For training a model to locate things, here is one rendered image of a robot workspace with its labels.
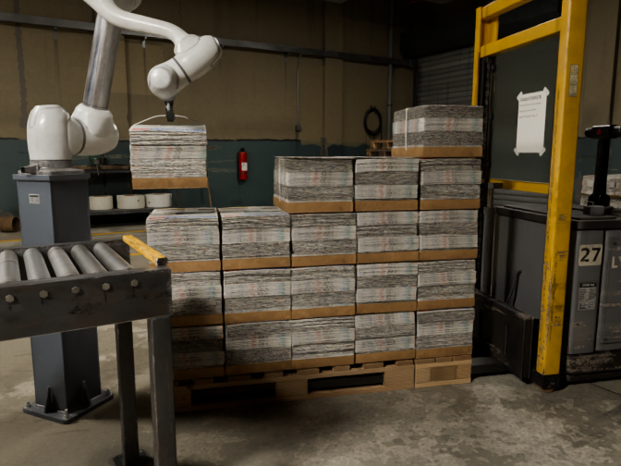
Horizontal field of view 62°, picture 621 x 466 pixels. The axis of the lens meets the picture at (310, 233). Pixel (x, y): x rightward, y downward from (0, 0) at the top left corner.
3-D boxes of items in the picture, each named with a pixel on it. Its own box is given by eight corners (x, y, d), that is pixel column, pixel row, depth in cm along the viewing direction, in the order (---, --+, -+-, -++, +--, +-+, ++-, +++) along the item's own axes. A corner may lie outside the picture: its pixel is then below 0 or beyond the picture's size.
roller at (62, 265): (65, 245, 162) (47, 245, 160) (85, 275, 122) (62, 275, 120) (64, 261, 163) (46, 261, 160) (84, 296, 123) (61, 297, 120)
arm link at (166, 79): (163, 106, 189) (191, 86, 190) (158, 99, 174) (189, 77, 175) (143, 81, 187) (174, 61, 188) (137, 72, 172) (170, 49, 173)
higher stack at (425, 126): (384, 357, 278) (390, 111, 258) (436, 352, 284) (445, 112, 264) (413, 388, 240) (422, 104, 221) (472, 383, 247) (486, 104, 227)
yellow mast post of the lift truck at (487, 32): (460, 323, 305) (475, 8, 278) (474, 321, 307) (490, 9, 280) (468, 327, 296) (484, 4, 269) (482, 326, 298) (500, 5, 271)
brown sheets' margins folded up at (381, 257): (160, 349, 251) (155, 245, 243) (386, 331, 275) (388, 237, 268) (153, 383, 214) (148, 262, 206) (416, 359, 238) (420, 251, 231)
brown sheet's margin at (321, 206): (273, 204, 252) (273, 195, 251) (330, 202, 258) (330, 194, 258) (287, 213, 215) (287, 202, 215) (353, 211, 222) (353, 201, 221)
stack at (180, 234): (161, 376, 253) (152, 207, 241) (385, 357, 278) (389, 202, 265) (154, 415, 216) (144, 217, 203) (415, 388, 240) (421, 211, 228)
